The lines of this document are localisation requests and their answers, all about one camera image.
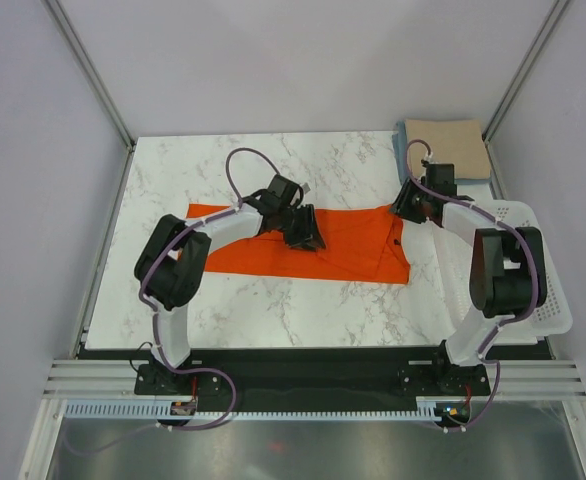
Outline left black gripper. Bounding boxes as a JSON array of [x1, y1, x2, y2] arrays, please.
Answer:
[[275, 204, 324, 253]]

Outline orange t shirt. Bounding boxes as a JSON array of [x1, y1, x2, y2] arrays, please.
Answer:
[[205, 206, 411, 285]]

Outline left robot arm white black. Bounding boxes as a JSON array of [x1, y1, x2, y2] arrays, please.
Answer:
[[134, 174, 326, 393]]

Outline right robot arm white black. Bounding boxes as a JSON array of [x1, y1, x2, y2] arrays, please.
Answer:
[[390, 161, 547, 394]]

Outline folded blue t shirt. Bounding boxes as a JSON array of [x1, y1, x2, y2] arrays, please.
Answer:
[[392, 120, 490, 184]]

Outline folded beige t shirt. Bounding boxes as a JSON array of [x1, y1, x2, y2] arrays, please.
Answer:
[[404, 119, 491, 181]]

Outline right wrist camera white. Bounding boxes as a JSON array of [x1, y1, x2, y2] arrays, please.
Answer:
[[420, 155, 438, 170]]

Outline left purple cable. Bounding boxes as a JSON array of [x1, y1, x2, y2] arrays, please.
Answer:
[[138, 147, 280, 374]]

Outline purple cable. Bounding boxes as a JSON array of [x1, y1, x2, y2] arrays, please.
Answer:
[[138, 147, 280, 374], [403, 139, 547, 401]]

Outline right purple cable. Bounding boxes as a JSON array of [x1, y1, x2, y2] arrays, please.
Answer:
[[403, 139, 547, 401]]

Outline right aluminium frame post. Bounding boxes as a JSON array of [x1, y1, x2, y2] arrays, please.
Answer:
[[482, 0, 573, 145]]

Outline aluminium frame post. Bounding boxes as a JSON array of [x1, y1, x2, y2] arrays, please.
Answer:
[[482, 0, 573, 145], [41, 0, 136, 151]]

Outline white slotted cable duct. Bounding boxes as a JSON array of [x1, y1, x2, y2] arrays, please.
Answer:
[[64, 398, 470, 422]]

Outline left aluminium frame post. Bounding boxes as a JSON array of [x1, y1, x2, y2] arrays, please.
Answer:
[[41, 0, 136, 151]]

